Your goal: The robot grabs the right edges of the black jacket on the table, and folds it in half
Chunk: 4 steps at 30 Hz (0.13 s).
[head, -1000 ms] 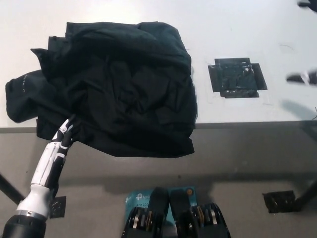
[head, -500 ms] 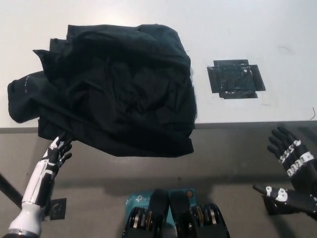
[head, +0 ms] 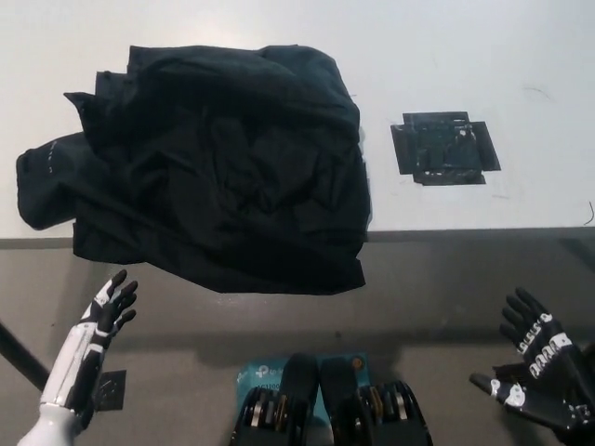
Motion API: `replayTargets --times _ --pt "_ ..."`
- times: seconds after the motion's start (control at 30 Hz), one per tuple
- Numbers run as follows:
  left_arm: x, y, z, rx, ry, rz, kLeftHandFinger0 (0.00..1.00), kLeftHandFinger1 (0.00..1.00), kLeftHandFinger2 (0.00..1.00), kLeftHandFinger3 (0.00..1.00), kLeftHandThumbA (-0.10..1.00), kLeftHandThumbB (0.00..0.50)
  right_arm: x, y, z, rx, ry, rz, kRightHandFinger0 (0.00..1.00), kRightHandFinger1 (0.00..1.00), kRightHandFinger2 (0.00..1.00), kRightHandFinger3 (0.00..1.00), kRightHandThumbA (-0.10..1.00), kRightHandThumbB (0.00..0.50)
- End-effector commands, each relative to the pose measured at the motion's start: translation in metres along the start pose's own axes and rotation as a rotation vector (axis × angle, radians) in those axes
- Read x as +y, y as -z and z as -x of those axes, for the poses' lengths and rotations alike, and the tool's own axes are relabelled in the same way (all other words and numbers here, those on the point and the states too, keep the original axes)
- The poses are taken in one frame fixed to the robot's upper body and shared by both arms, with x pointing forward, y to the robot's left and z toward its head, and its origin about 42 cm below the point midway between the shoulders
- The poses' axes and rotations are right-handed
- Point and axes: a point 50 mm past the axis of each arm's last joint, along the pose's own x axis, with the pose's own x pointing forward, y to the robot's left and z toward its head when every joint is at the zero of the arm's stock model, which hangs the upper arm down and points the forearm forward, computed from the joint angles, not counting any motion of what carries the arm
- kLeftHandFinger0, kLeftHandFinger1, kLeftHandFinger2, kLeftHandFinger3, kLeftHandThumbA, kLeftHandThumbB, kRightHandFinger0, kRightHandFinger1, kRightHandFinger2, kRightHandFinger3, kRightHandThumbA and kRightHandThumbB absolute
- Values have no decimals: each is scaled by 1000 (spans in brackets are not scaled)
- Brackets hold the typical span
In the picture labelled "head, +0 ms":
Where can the black table leg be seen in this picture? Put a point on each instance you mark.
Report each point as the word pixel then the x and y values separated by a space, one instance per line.
pixel 23 355

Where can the black jacket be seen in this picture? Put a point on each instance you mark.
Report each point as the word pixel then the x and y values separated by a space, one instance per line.
pixel 209 186

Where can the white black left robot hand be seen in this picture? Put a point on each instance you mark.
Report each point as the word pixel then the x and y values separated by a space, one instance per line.
pixel 74 362

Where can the black tape square patch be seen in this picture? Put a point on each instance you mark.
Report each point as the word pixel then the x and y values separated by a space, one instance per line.
pixel 441 153

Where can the teal tp-link box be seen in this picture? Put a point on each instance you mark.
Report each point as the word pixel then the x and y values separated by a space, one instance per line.
pixel 258 371

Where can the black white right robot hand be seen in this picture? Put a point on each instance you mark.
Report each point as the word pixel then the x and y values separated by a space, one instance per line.
pixel 553 371

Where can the black tape floor patch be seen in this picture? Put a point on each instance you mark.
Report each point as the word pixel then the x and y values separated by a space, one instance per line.
pixel 114 390

